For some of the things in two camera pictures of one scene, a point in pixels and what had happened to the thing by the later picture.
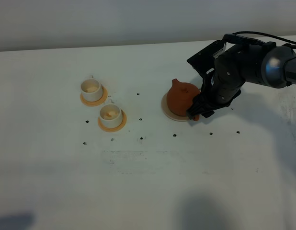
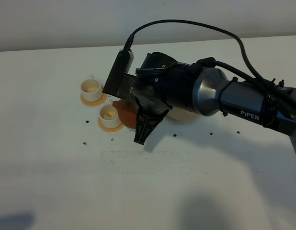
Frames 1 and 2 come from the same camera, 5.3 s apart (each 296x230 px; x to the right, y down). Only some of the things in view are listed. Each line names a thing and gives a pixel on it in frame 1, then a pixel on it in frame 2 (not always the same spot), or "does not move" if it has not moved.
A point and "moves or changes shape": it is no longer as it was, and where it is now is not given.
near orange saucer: (110, 130) does not move
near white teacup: (110, 115) does not move
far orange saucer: (96, 103) does not move
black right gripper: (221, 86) -> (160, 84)
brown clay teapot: (180, 98) moves or changes shape
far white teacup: (91, 89) does not move
